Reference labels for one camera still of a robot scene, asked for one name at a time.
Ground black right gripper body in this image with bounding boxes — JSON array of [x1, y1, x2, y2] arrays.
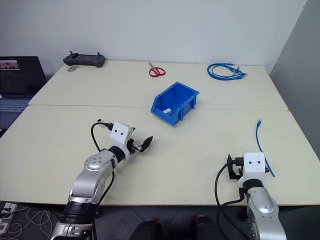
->
[[226, 153, 245, 181]]

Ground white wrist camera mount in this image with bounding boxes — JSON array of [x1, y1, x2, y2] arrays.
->
[[109, 122, 137, 151], [238, 151, 266, 188]]

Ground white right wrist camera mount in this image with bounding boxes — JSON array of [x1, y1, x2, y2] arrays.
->
[[238, 151, 266, 188]]

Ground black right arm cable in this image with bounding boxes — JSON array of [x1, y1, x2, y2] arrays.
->
[[214, 159, 254, 240]]

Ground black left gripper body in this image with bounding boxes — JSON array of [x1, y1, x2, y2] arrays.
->
[[125, 138, 142, 154]]

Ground red handled scissors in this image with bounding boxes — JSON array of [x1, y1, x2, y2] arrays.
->
[[148, 61, 167, 78]]

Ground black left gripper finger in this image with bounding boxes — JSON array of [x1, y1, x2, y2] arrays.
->
[[139, 140, 153, 153], [140, 136, 154, 148]]

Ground single blue cable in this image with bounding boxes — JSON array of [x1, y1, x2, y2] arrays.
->
[[255, 119, 276, 178]]

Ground white power strip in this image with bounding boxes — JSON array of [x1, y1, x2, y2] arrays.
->
[[0, 201, 19, 233]]

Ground open laptop computer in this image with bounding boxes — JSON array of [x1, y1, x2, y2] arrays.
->
[[0, 55, 48, 113]]

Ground dark grey remote controller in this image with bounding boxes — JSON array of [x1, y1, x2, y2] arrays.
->
[[62, 51, 106, 69]]

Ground dark rounded shape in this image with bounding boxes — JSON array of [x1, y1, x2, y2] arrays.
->
[[190, 214, 222, 240], [133, 216, 164, 240]]

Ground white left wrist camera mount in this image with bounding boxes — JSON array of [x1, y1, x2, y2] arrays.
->
[[109, 122, 137, 151]]

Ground white floor cables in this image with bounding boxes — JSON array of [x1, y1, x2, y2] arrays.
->
[[0, 203, 62, 240]]

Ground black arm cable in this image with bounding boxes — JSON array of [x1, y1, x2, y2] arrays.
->
[[214, 159, 254, 240], [90, 120, 116, 209]]

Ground blue plastic storage bin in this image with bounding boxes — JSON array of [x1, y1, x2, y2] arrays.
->
[[150, 81, 201, 127]]

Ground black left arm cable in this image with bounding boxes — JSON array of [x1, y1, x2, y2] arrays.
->
[[90, 120, 116, 209]]

